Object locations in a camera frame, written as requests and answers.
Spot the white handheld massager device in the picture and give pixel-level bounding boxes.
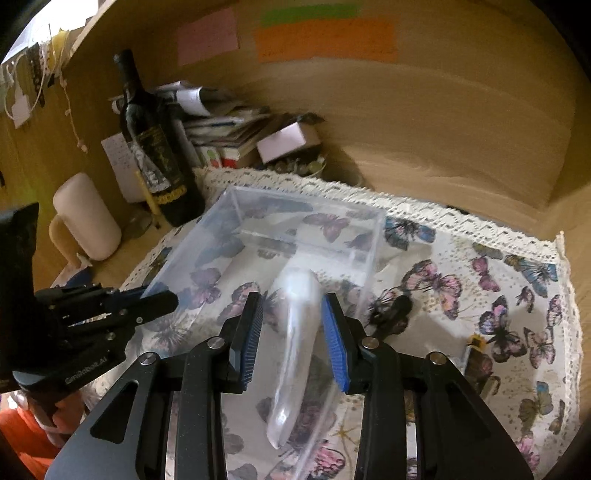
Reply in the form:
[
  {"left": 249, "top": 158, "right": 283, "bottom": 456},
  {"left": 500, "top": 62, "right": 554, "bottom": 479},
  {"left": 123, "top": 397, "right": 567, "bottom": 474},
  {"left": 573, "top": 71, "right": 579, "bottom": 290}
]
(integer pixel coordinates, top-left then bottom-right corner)
[{"left": 266, "top": 268, "right": 322, "bottom": 450}]

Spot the clear plastic storage box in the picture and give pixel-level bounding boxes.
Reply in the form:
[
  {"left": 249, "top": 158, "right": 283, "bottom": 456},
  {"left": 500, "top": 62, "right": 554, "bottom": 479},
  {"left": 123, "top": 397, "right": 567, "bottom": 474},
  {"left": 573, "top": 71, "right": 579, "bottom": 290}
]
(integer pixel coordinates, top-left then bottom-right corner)
[{"left": 130, "top": 187, "right": 385, "bottom": 479}]

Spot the cream cylindrical cup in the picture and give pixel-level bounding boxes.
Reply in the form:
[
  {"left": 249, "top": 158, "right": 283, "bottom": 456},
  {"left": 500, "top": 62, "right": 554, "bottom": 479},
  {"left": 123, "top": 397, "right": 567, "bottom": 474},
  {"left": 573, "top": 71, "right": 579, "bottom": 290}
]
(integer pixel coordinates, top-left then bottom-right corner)
[{"left": 49, "top": 173, "right": 122, "bottom": 268}]

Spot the butterfly print lace cloth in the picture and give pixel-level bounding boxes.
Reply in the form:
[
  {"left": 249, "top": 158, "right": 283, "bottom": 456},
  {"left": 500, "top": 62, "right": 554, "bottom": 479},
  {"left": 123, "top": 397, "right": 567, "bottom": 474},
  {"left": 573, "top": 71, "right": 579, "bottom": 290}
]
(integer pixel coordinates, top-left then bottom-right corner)
[{"left": 50, "top": 166, "right": 581, "bottom": 480}]

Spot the white handwritten note sheet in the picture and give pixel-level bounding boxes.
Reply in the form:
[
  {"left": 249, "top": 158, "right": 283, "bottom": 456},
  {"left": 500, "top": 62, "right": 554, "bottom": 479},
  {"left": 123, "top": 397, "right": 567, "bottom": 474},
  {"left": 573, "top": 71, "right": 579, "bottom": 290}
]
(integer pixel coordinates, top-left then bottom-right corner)
[{"left": 101, "top": 133, "right": 145, "bottom": 204}]

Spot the dark wine bottle elephant label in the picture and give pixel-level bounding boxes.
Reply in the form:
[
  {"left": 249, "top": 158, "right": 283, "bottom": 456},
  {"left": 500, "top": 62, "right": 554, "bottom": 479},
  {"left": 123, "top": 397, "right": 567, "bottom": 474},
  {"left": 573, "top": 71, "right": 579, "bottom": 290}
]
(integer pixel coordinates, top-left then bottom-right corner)
[{"left": 114, "top": 49, "right": 205, "bottom": 227}]

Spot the stack of booklets and papers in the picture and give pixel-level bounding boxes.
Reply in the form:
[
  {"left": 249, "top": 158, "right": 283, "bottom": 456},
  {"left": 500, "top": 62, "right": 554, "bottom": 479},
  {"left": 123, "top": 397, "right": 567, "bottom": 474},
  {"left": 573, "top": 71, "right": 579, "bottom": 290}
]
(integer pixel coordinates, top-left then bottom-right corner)
[{"left": 153, "top": 81, "right": 280, "bottom": 168}]

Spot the small pink white box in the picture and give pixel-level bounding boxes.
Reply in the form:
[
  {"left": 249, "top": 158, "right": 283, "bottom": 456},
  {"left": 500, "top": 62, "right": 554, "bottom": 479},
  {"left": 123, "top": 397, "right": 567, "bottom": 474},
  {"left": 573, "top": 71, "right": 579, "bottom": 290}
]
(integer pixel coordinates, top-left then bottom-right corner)
[{"left": 256, "top": 122, "right": 322, "bottom": 164}]

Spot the pink paper note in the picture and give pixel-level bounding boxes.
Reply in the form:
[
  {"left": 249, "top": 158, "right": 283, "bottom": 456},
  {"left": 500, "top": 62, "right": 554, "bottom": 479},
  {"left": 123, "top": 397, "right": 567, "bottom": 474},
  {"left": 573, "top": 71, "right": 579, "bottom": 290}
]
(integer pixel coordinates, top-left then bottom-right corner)
[{"left": 177, "top": 7, "right": 239, "bottom": 66}]

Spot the orange paper note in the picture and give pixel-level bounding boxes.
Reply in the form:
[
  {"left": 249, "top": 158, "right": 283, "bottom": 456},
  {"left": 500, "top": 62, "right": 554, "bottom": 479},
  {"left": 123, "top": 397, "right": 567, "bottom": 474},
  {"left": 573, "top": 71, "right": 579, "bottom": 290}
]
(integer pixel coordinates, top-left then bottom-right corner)
[{"left": 253, "top": 18, "right": 398, "bottom": 63}]

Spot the green paper note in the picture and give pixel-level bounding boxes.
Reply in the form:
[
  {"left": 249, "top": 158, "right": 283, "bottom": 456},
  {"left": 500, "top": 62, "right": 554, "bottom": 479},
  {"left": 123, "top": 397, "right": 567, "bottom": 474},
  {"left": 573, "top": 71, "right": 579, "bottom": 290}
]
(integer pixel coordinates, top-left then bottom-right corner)
[{"left": 260, "top": 3, "right": 360, "bottom": 28}]

